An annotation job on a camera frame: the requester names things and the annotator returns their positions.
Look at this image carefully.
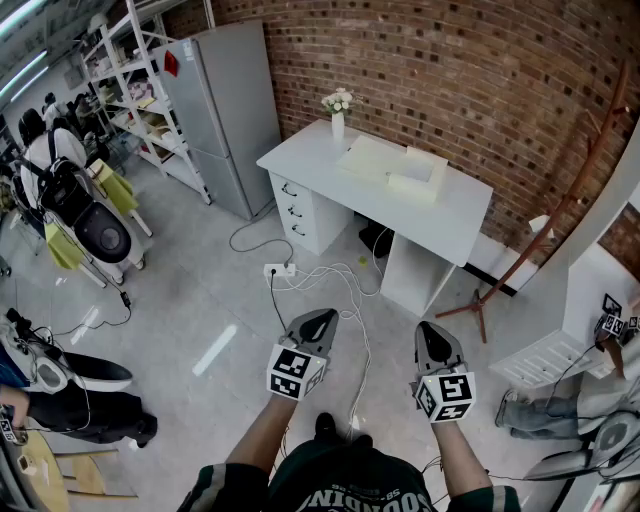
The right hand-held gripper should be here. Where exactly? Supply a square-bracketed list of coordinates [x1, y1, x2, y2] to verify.
[410, 320, 477, 424]

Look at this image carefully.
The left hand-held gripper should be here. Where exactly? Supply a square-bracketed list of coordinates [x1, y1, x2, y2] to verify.
[267, 308, 340, 401]

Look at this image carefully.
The white A4 paper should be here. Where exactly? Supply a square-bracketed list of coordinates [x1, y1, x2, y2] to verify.
[397, 152, 435, 182]

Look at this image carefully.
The person's right forearm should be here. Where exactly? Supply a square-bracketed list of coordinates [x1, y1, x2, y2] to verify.
[429, 417, 494, 501]

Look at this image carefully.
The person's left forearm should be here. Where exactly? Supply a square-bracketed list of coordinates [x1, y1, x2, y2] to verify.
[227, 392, 301, 474]

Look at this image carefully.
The white folded paper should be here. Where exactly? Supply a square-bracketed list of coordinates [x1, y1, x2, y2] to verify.
[528, 214, 555, 240]

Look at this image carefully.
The person's black shoe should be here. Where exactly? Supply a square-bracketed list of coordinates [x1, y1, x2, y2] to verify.
[314, 412, 337, 444]

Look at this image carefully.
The black bag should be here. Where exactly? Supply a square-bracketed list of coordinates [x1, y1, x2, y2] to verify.
[358, 219, 394, 259]

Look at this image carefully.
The white desk with drawers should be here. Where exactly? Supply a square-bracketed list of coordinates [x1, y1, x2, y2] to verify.
[255, 118, 495, 319]

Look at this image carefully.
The person's dark green shirt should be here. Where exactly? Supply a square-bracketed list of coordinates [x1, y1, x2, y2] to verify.
[177, 439, 521, 512]

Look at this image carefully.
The white cabinet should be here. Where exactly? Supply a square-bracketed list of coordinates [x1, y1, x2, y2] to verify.
[488, 169, 640, 391]

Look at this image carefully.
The brown wooden coat rack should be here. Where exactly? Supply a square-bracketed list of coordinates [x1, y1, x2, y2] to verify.
[434, 59, 631, 344]

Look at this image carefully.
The black white rounded pack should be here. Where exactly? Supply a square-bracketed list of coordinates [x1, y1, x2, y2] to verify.
[34, 349, 134, 394]
[73, 199, 134, 264]

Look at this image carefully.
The white flower bouquet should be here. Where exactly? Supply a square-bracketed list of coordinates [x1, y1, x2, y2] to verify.
[320, 87, 355, 116]

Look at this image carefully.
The grey refrigerator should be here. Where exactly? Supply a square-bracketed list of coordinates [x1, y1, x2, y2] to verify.
[152, 19, 282, 221]

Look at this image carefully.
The yellow-green cloth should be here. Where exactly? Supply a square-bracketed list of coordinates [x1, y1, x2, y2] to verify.
[43, 159, 140, 271]

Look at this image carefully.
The wooden chair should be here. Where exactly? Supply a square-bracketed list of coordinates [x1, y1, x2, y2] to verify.
[52, 447, 139, 501]

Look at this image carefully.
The black backpack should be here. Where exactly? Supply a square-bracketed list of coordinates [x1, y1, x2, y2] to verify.
[38, 157, 94, 226]

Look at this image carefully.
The round wooden table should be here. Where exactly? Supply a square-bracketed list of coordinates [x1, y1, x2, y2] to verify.
[0, 430, 69, 512]

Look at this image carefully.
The white ceiling light tube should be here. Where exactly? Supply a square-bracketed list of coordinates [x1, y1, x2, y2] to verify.
[0, 49, 49, 99]
[0, 0, 49, 34]

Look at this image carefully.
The thin black cable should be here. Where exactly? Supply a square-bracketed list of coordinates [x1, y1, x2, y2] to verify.
[269, 269, 290, 334]

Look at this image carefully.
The grey power cable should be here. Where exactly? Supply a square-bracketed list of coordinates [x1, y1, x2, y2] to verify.
[228, 198, 296, 269]

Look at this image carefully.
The black power adapter cable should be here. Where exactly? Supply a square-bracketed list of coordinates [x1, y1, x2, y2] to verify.
[49, 287, 132, 337]

